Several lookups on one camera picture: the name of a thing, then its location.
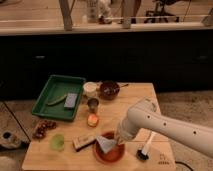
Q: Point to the grey towel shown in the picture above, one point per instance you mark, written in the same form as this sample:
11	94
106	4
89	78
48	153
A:
106	145

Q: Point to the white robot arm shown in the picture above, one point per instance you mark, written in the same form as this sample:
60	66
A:
142	116

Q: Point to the dark brown bowl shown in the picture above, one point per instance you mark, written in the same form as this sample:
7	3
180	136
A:
109	90

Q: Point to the white cup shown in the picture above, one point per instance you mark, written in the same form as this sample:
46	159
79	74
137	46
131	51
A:
90	89

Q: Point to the small metal cup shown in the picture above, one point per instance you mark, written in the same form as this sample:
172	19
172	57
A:
93	105

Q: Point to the orange fruit toy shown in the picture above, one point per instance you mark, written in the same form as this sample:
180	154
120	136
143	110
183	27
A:
92	120

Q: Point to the grey sponge block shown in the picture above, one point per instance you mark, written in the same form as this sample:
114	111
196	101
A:
70	100

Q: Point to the green cucumber slice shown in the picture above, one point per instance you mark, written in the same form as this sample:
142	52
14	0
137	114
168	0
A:
56	101

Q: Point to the green plastic tray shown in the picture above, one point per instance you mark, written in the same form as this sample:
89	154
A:
57	86

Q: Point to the wooden block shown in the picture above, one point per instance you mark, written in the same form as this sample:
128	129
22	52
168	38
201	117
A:
81	142

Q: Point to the brown grape bunch toy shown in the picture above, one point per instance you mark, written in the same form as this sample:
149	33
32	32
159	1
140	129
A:
42	128

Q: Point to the light green cup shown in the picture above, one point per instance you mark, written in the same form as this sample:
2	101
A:
57	142

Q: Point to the black white brush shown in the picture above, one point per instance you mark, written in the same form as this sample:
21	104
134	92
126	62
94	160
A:
142	154

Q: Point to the black office chair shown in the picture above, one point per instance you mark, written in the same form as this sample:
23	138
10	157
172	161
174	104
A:
159	14

